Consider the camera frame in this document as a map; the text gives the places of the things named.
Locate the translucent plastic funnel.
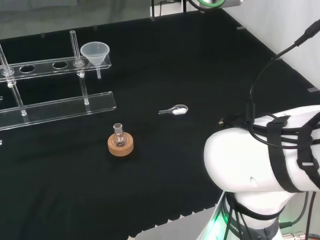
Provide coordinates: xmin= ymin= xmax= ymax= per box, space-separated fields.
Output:
xmin=80 ymin=42 xmax=111 ymax=80

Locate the glass weighing funnel with powder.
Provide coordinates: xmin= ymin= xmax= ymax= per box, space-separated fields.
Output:
xmin=158 ymin=104 xmax=189 ymax=116

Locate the clear acrylic funnel stand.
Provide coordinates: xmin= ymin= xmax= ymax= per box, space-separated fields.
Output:
xmin=0 ymin=30 xmax=117 ymax=131

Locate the small round-bottom glass flask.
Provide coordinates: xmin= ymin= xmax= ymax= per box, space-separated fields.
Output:
xmin=111 ymin=122 xmax=127 ymax=148

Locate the black bench cloth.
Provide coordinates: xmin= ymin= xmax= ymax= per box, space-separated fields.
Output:
xmin=0 ymin=9 xmax=320 ymax=240

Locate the cork ring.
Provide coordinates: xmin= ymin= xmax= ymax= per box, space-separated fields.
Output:
xmin=107 ymin=132 xmax=135 ymax=158

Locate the green cable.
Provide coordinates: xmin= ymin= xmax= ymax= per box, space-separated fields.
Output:
xmin=188 ymin=0 xmax=227 ymax=10

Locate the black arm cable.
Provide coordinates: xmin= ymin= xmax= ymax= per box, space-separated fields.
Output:
xmin=246 ymin=19 xmax=320 ymax=126

